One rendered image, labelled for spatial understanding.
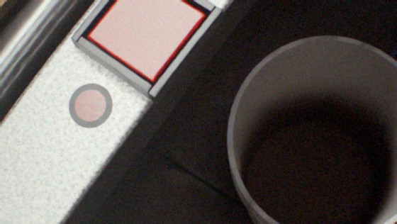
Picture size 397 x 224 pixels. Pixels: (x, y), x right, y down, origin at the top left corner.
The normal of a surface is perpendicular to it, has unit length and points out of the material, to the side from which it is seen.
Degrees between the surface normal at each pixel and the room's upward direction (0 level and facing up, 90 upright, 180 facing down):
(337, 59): 87
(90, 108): 0
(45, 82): 0
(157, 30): 0
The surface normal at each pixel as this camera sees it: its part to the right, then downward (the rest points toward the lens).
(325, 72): -0.01, 0.95
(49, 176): -0.04, -0.27
